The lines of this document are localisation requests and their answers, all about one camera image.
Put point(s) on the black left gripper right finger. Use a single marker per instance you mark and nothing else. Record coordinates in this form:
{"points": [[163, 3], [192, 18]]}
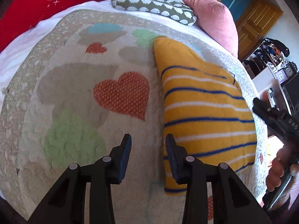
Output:
{"points": [[232, 201]]}

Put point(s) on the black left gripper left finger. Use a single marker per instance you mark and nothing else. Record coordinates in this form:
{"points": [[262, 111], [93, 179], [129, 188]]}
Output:
{"points": [[65, 201]]}

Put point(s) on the yellow striped knit sweater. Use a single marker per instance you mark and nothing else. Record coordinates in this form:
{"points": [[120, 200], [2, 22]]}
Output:
{"points": [[204, 108]]}

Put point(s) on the person's right hand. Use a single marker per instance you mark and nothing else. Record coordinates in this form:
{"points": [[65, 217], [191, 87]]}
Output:
{"points": [[276, 172]]}

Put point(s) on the quilted heart pattern bedspread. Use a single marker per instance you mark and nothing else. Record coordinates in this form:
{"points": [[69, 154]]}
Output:
{"points": [[81, 86]]}

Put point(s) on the small desk clock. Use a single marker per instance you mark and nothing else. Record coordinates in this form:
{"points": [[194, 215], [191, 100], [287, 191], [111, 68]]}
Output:
{"points": [[289, 71]]}

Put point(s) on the white shelf with clutter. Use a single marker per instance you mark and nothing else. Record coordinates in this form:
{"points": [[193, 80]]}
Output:
{"points": [[265, 65]]}

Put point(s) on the white pink bed sheet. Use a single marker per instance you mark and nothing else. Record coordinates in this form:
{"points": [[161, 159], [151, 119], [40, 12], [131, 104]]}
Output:
{"points": [[35, 35]]}

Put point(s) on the wooden door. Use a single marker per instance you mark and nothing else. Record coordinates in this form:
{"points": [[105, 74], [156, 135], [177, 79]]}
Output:
{"points": [[253, 20]]}

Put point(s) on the pink pillow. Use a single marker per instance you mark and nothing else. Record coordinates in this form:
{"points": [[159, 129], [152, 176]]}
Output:
{"points": [[217, 21]]}

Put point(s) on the green sheep pattern pillow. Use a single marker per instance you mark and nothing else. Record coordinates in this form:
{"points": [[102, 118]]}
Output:
{"points": [[174, 10]]}

